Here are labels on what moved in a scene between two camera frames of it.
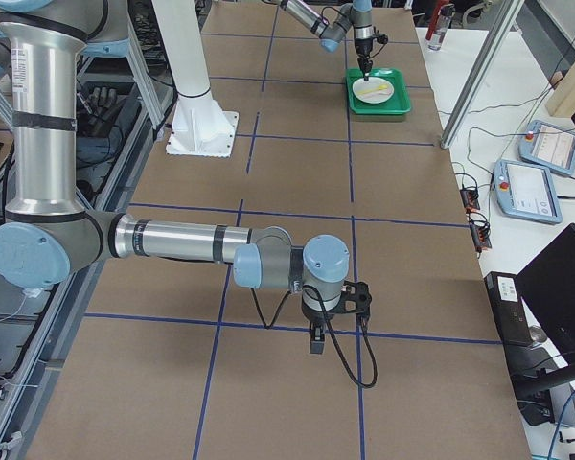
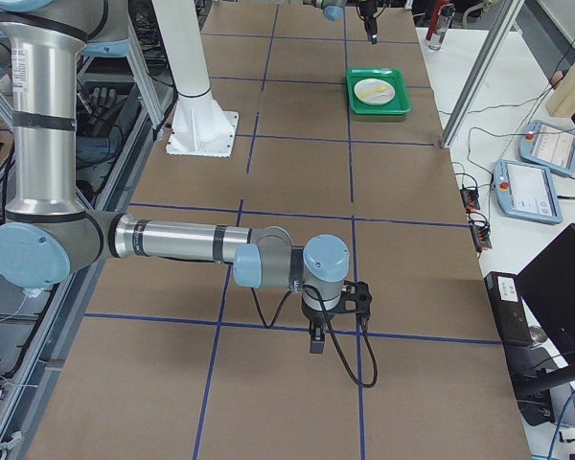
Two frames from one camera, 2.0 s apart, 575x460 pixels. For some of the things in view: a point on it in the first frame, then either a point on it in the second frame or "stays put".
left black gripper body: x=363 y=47 → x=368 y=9
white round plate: x=375 y=90 stays put
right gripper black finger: x=317 y=338 stays put
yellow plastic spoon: x=384 y=86 stays put
